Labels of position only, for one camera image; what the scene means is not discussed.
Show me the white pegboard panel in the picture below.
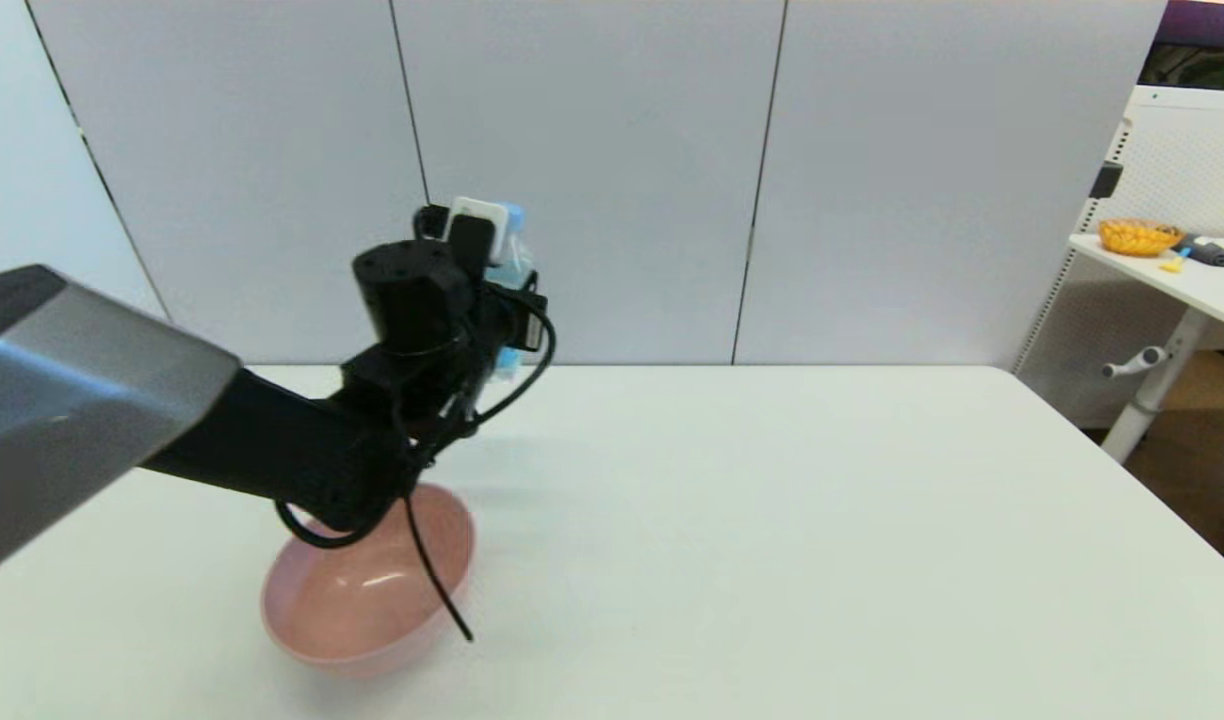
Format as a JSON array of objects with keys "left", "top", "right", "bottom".
[{"left": 1014, "top": 86, "right": 1224, "bottom": 429}]

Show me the pink plastic bowl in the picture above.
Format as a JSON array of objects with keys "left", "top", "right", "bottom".
[{"left": 261, "top": 483, "right": 476, "bottom": 678}]

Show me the grey desk crank handle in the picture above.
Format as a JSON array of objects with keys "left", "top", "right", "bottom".
[{"left": 1103, "top": 346, "right": 1170, "bottom": 380}]

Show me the clear soda water bottle blue label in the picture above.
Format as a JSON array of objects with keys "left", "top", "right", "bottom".
[{"left": 485, "top": 203, "right": 536, "bottom": 383}]

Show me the orange bowl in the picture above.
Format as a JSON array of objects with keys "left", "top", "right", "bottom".
[{"left": 1098, "top": 219, "right": 1185, "bottom": 257}]

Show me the white side desk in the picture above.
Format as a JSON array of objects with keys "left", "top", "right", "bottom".
[{"left": 1068, "top": 233, "right": 1224, "bottom": 465}]

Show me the green plant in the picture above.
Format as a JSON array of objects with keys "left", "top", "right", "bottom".
[{"left": 1144, "top": 48, "right": 1224, "bottom": 93}]

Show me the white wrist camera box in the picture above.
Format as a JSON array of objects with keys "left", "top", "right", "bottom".
[{"left": 416, "top": 197, "right": 512, "bottom": 267}]

